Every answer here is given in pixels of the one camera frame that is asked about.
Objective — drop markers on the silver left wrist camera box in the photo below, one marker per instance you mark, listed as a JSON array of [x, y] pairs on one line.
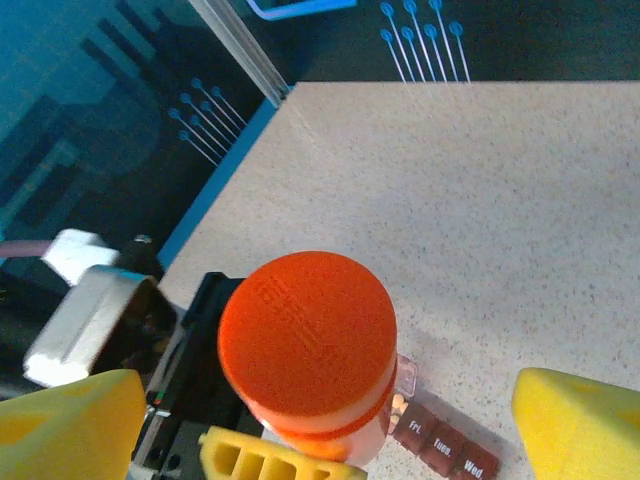
[[95, 320]]

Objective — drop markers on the orange bottle cap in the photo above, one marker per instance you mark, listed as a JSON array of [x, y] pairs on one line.
[[305, 330]]

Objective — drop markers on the aluminium frame post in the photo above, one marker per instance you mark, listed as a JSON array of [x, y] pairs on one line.
[[240, 45]]

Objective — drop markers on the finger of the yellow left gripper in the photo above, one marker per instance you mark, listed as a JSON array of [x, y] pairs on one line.
[[260, 460]]

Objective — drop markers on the brown weekly pill organizer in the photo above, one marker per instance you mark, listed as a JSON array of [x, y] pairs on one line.
[[440, 442]]

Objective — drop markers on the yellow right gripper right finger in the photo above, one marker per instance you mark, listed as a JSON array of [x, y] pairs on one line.
[[580, 430]]

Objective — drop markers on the translucent orange pill bottle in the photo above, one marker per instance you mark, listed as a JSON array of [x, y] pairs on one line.
[[365, 442]]

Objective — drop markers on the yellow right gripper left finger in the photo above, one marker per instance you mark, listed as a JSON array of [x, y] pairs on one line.
[[65, 430]]

